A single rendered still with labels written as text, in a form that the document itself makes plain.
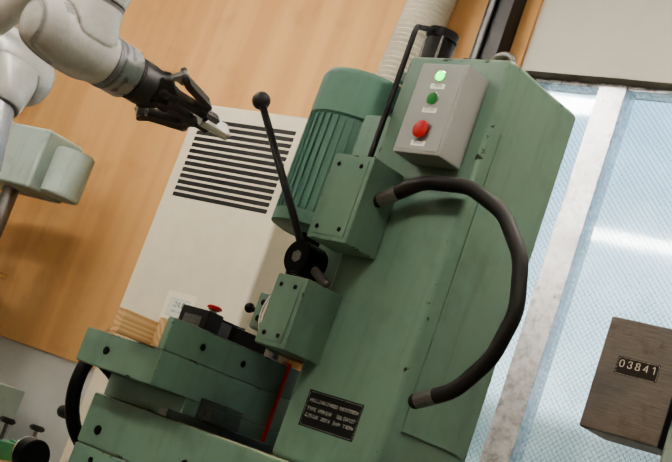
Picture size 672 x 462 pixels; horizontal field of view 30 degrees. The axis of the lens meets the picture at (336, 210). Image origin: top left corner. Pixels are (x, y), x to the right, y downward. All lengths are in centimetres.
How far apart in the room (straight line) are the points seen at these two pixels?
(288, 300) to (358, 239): 15
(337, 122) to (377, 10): 210
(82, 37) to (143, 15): 311
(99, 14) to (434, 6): 215
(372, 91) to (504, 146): 35
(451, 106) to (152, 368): 64
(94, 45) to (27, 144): 252
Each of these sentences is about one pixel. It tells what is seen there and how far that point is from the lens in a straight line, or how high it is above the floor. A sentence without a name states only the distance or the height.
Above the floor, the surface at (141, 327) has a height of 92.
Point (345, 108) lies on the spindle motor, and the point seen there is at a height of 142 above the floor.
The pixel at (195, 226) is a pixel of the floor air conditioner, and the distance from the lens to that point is 404.
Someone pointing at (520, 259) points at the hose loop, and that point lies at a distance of 185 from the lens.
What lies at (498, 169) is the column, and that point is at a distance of 204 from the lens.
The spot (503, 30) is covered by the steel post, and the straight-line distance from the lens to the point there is 396.
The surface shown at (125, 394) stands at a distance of 223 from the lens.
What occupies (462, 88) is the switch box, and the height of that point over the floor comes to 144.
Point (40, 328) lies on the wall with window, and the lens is 483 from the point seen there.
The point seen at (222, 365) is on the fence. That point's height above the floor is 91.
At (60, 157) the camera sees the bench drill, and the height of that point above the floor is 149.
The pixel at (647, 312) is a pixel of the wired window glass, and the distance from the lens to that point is 356.
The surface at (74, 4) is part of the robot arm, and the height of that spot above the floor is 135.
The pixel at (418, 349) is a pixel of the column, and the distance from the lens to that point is 195.
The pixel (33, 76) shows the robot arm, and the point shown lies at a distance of 259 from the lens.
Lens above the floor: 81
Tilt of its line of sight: 11 degrees up
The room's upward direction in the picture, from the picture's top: 20 degrees clockwise
